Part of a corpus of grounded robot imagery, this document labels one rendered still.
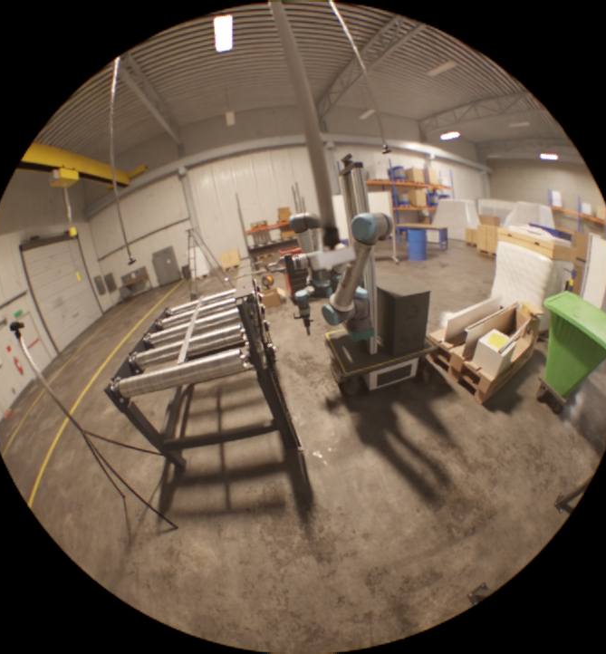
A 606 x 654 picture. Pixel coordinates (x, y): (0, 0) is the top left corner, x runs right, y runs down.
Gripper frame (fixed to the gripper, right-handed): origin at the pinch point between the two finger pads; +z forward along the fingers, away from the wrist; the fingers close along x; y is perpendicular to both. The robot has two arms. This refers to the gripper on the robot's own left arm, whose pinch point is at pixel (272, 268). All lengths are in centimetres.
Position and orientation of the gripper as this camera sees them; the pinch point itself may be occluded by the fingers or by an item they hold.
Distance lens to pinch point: 135.7
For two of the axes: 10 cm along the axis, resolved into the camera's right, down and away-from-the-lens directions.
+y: 2.4, 4.3, -8.7
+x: 1.7, 8.7, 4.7
